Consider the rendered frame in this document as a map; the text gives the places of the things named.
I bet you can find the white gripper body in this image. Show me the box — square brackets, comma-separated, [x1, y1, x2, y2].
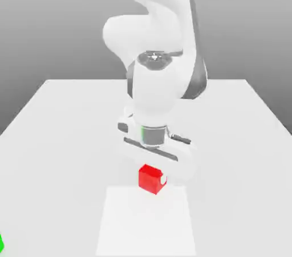
[123, 136, 198, 185]

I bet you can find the small red cube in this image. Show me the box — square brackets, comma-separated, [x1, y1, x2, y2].
[138, 164, 168, 195]

